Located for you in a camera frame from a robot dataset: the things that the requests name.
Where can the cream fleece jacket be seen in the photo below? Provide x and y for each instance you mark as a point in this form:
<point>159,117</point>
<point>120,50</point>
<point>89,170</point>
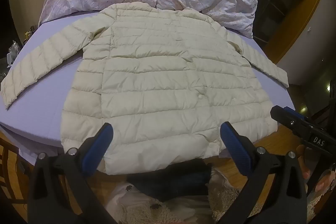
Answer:
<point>228,199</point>

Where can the person's right hand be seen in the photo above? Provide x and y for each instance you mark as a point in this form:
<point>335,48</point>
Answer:
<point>305,163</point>

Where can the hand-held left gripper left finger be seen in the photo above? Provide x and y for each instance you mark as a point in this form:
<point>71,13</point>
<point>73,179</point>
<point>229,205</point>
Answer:
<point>97,145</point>

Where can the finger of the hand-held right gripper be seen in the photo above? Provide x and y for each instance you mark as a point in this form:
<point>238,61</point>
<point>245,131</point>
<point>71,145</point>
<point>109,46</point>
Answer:
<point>287,119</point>

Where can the dark blue cloth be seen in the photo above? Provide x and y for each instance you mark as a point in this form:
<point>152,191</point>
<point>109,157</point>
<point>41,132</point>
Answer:
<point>170,182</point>

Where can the lavender bed sheet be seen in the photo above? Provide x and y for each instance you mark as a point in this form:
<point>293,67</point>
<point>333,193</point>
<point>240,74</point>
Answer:
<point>34,111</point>

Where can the small bedside items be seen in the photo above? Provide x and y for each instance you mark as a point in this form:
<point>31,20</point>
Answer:
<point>15,50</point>

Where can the cream quilted down jacket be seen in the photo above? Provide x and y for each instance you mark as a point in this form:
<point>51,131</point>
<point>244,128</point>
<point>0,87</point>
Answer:
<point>157,69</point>

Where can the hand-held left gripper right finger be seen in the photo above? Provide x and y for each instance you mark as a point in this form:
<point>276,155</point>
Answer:
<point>236,145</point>

